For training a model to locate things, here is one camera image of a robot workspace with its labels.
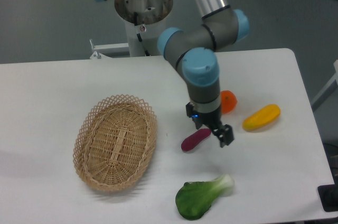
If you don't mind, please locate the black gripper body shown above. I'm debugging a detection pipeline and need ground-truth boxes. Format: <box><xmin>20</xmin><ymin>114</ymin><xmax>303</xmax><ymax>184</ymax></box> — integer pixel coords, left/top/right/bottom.
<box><xmin>185</xmin><ymin>101</ymin><xmax>222</xmax><ymax>129</ymax></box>

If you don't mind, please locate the purple sweet potato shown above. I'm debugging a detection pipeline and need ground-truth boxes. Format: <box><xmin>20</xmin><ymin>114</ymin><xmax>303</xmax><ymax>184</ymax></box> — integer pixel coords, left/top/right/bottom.
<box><xmin>181</xmin><ymin>128</ymin><xmax>211</xmax><ymax>152</ymax></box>

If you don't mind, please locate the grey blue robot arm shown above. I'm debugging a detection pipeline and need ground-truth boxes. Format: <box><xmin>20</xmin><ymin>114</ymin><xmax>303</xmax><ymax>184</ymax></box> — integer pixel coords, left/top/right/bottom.
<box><xmin>96</xmin><ymin>0</ymin><xmax>249</xmax><ymax>146</ymax></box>

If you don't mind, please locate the orange tangerine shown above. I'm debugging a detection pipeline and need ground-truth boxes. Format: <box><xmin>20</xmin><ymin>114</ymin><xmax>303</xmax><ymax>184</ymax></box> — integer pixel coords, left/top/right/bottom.
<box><xmin>221</xmin><ymin>90</ymin><xmax>237</xmax><ymax>114</ymax></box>

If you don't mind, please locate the yellow mango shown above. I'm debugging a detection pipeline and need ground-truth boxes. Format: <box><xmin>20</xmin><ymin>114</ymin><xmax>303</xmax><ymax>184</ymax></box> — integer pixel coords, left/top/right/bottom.
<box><xmin>242</xmin><ymin>104</ymin><xmax>281</xmax><ymax>131</ymax></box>

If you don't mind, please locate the green bok choy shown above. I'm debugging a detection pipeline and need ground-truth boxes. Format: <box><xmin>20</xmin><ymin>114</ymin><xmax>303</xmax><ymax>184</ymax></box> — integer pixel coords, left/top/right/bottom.
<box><xmin>175</xmin><ymin>174</ymin><xmax>234</xmax><ymax>220</ymax></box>

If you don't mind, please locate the woven wicker basket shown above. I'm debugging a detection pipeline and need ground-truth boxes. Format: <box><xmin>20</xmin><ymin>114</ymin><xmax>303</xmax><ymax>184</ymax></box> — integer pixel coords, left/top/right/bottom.
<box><xmin>73</xmin><ymin>95</ymin><xmax>157</xmax><ymax>192</ymax></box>

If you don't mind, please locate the black box at table edge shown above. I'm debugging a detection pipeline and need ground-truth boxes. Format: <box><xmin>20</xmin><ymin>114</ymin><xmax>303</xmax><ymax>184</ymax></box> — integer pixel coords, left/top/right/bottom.
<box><xmin>317</xmin><ymin>184</ymin><xmax>337</xmax><ymax>212</ymax></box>

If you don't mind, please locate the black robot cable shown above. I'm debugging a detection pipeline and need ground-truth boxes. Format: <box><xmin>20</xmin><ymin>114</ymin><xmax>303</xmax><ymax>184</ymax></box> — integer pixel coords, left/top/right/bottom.
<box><xmin>133</xmin><ymin>12</ymin><xmax>151</xmax><ymax>57</ymax></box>

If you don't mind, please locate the white metal base frame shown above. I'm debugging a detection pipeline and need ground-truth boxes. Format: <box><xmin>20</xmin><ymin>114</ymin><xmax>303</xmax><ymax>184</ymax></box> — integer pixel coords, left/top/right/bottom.
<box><xmin>89</xmin><ymin>39</ymin><xmax>130</xmax><ymax>59</ymax></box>

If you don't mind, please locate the white frame at right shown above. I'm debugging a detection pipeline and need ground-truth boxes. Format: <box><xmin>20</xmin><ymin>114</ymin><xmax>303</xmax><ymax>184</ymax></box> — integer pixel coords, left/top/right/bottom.
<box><xmin>311</xmin><ymin>60</ymin><xmax>337</xmax><ymax>112</ymax></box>

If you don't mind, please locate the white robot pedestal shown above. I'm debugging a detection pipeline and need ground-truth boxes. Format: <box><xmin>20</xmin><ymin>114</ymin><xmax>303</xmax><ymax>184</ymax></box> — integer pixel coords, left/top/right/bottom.
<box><xmin>115</xmin><ymin>0</ymin><xmax>173</xmax><ymax>57</ymax></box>

